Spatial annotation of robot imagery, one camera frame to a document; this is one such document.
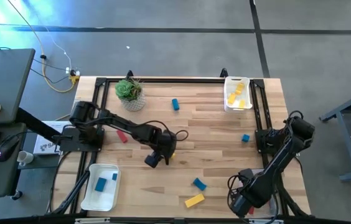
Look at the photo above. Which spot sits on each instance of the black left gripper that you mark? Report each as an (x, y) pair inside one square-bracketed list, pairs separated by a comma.
[(166, 143)]

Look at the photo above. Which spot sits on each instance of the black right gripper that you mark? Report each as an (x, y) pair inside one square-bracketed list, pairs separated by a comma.
[(254, 194)]

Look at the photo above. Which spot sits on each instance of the yellow cylinder block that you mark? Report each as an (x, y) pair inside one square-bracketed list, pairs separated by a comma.
[(173, 155)]

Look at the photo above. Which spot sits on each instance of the small red block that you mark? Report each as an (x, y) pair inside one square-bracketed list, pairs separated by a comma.
[(251, 210)]

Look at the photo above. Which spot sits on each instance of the red plank block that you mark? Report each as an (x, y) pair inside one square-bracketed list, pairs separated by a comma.
[(122, 136)]

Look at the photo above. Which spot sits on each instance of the small blue block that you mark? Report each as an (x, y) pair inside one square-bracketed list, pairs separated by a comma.
[(114, 176)]

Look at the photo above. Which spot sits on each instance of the large blue rectangular block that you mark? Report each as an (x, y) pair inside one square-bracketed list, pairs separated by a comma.
[(101, 184)]

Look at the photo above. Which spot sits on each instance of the small yellow block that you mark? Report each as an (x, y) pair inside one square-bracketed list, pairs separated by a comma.
[(241, 103)]

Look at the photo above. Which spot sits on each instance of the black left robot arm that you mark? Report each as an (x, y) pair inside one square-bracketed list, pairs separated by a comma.
[(122, 124)]

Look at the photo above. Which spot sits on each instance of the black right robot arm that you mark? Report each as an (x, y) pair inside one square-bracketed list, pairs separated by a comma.
[(282, 155)]

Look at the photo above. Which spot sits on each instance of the blue arch block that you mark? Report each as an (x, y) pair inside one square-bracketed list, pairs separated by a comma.
[(199, 183)]

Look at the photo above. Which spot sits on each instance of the yellow plank block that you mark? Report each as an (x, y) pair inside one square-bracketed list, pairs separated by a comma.
[(194, 200)]

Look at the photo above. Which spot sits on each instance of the narrow blue block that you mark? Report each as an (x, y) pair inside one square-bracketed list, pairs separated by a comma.
[(175, 104)]

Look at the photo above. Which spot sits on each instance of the blue cube block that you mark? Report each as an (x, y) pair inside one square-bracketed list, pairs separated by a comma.
[(246, 138)]

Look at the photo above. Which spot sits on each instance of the green plant in patterned pot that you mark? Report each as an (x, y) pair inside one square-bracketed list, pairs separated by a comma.
[(129, 90)]

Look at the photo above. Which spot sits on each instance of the white printed box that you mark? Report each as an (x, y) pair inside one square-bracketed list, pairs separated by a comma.
[(43, 146)]

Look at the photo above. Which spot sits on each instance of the white power plug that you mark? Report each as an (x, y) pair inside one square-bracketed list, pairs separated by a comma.
[(68, 71)]

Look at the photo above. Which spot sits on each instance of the black support bar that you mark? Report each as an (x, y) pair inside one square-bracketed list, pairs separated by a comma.
[(35, 124)]

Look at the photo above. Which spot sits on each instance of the white cup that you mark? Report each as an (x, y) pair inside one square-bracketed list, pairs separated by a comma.
[(25, 158)]

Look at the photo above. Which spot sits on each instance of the desk caster wheel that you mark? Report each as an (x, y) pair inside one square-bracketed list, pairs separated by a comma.
[(16, 195)]

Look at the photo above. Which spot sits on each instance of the black computer mouse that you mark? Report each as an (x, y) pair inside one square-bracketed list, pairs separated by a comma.
[(6, 149)]

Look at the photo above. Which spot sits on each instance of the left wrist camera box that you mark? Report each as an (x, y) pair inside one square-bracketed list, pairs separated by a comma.
[(152, 160)]

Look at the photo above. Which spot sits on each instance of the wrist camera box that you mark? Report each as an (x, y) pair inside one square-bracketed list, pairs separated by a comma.
[(239, 206), (152, 160)]

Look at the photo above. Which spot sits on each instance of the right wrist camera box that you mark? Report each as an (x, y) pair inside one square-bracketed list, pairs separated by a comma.
[(239, 206)]

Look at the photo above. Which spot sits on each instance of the grey metal table frame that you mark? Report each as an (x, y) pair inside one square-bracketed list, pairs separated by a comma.
[(348, 146)]

